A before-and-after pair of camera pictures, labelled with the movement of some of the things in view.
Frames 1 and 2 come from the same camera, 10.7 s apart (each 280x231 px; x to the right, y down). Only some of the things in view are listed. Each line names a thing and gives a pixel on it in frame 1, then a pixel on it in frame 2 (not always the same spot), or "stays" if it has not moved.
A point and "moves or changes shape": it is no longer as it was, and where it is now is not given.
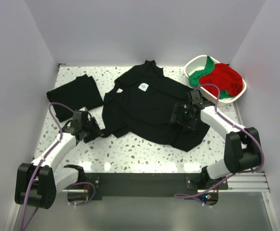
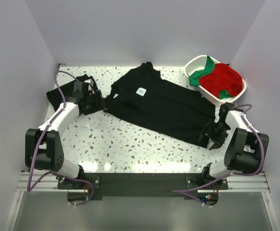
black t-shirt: [139, 105] moves or changes shape
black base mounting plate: [141, 184] stays
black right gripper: [179, 115] -> [209, 133]
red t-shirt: [226, 77] stays
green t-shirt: [194, 77] stays
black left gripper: [91, 131] -> [97, 101]
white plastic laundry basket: [195, 62] stays
